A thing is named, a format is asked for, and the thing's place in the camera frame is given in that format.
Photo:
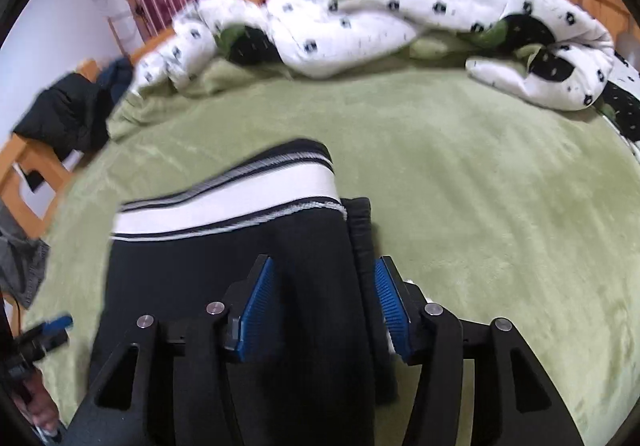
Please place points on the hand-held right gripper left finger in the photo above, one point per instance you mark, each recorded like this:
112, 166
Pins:
255, 311

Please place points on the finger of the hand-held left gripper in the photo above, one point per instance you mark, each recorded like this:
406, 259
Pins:
59, 323
50, 340

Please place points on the wooden coat rack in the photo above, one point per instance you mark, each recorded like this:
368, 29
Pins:
122, 29

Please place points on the white floral quilt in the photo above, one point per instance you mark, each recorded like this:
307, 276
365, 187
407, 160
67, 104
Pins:
350, 21

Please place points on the black pants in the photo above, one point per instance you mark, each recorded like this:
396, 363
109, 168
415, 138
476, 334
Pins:
200, 271

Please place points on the person's left hand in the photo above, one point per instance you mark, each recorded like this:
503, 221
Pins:
42, 408

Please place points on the black white spotted pillow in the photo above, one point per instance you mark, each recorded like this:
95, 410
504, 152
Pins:
622, 111

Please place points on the grey jeans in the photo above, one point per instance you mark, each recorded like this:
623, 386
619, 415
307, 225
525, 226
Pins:
17, 261

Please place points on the wooden bed frame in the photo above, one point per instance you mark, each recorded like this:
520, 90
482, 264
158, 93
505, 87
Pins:
20, 161

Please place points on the green fleece bed blanket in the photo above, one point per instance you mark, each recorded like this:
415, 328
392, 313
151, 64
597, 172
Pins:
475, 176

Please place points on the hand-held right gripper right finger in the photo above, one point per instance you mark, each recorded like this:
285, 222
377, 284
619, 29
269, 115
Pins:
392, 311

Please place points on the black jacket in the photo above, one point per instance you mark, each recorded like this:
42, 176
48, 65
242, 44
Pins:
65, 116

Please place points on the navy garment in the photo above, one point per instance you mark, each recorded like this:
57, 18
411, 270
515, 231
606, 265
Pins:
117, 76

